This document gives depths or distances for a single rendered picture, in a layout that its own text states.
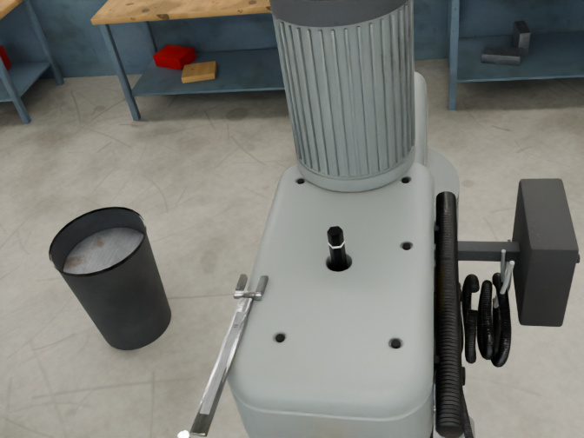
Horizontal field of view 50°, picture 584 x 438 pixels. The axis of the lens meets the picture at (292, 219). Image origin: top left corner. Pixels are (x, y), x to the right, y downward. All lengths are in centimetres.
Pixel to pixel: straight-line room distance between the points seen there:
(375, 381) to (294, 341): 12
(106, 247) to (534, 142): 279
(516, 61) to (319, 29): 398
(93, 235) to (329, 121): 257
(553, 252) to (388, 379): 49
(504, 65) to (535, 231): 369
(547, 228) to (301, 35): 57
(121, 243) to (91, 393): 76
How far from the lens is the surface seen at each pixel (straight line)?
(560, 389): 307
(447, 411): 83
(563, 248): 115
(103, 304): 315
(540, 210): 121
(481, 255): 126
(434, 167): 158
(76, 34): 608
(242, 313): 83
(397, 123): 94
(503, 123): 458
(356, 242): 90
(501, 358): 133
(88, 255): 327
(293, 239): 92
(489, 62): 482
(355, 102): 90
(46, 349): 367
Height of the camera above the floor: 251
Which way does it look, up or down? 41 degrees down
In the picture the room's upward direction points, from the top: 11 degrees counter-clockwise
